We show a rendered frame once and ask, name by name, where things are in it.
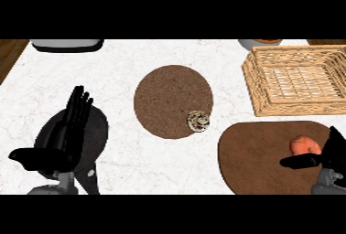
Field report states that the speckled pale round vegetable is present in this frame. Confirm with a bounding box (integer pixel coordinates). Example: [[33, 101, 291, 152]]
[[186, 110, 212, 133]]

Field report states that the orange squash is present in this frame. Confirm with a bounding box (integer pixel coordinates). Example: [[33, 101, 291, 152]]
[[288, 134, 323, 156]]

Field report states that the brown wooden cutting board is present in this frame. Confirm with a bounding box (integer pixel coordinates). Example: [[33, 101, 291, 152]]
[[217, 120, 335, 196]]

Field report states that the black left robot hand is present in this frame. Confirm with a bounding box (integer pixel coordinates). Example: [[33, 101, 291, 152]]
[[7, 85, 94, 174]]

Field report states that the grey and black appliance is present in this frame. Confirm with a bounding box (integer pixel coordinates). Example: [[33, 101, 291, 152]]
[[29, 38, 104, 54]]

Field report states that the wicker basket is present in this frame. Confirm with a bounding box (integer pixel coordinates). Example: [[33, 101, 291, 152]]
[[240, 45, 346, 118]]

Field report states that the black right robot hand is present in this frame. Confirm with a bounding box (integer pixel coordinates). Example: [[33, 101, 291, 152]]
[[277, 125, 346, 188]]

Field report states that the brown oval placemat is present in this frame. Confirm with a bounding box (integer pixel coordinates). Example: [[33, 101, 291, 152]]
[[133, 64, 214, 140]]

